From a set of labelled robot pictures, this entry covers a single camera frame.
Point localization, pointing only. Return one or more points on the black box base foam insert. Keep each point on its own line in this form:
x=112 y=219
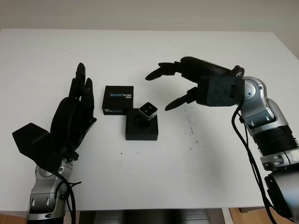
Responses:
x=142 y=134

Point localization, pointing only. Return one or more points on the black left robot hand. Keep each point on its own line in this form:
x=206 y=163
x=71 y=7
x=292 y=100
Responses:
x=70 y=116

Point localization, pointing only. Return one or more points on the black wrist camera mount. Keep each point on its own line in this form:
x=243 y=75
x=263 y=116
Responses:
x=31 y=140
x=219 y=92

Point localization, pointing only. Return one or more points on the grey robot torso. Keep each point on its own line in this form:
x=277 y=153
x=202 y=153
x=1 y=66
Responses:
x=151 y=215

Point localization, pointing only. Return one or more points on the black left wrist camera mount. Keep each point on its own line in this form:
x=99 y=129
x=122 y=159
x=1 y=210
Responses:
x=31 y=140

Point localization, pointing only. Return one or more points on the black RealSense box lid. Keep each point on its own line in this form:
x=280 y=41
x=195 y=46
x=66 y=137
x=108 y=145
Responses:
x=119 y=96

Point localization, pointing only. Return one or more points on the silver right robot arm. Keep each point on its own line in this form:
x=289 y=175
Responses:
x=268 y=116

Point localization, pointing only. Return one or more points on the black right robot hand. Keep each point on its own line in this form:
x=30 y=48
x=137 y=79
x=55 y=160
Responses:
x=205 y=67

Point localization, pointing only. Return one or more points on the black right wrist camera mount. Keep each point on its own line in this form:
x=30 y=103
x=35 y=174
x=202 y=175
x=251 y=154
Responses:
x=219 y=92

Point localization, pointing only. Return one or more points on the small silver square camera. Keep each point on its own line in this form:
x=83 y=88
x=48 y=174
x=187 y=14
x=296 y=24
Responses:
x=147 y=111

